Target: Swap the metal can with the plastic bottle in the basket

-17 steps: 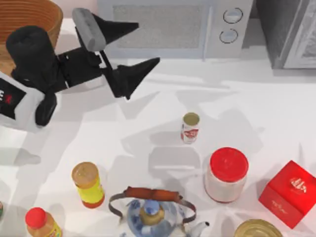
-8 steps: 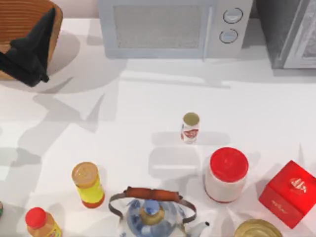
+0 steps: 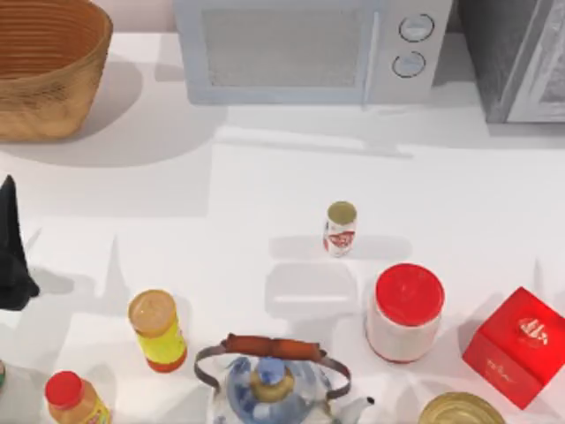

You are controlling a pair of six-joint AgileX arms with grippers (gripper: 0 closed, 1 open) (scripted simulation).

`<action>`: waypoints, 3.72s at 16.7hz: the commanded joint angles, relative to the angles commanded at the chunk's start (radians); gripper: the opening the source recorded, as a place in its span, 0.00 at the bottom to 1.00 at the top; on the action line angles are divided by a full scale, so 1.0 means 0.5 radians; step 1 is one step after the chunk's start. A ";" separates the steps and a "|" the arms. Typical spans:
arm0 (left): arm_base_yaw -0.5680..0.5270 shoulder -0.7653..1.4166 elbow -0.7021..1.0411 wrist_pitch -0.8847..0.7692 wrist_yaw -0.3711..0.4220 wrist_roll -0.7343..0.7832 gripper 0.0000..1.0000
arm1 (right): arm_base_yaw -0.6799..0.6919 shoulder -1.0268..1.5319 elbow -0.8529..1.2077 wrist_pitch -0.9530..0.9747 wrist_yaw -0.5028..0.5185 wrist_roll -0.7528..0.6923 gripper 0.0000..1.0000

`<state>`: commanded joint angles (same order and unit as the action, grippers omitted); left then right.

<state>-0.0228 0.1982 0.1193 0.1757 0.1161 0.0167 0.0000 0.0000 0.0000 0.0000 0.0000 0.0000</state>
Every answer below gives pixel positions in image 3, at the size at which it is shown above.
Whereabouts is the red and white can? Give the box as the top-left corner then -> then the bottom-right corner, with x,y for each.
323,201 -> 358,258

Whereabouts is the pale microwave oven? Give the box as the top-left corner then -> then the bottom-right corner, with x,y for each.
171,0 -> 453,107

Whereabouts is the white jar with red lid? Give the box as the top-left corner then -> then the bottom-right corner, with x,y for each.
365,263 -> 446,364

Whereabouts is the yellow can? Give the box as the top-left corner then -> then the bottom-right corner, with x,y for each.
127,289 -> 188,374

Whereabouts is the blue and white teapot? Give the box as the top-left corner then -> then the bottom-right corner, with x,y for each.
193,333 -> 377,424

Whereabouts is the microwave knob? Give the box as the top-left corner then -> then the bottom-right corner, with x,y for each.
398,13 -> 436,41
392,50 -> 427,80

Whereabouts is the gold round tin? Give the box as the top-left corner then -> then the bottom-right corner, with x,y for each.
416,391 -> 507,424

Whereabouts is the red box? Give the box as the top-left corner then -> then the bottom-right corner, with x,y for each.
462,286 -> 565,411

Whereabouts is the woven brown basket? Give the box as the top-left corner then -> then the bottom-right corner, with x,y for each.
0,0 -> 115,143

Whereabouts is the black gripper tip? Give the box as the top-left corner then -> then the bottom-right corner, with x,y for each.
0,174 -> 41,312

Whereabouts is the orange bottle with red cap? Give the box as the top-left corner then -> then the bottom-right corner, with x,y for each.
44,370 -> 112,424

